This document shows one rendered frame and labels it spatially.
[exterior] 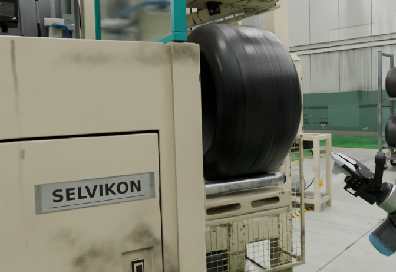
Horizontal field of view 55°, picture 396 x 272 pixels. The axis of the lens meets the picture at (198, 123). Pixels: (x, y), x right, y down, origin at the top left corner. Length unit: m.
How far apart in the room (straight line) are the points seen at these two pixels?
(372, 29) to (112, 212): 12.74
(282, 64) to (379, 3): 11.95
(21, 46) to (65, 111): 0.09
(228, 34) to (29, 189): 0.92
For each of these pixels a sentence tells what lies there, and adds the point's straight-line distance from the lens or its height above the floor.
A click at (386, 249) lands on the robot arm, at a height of 0.68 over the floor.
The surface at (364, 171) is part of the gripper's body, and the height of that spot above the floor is 0.94.
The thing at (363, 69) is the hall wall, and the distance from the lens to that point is 13.06.
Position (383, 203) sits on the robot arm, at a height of 0.85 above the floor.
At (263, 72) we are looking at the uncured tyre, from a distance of 1.22.
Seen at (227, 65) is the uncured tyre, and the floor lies 1.30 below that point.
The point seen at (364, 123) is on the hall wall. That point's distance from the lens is 12.97.
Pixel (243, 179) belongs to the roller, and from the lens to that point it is 1.34.
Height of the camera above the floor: 1.18
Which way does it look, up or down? 3 degrees down
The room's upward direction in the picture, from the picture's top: 2 degrees counter-clockwise
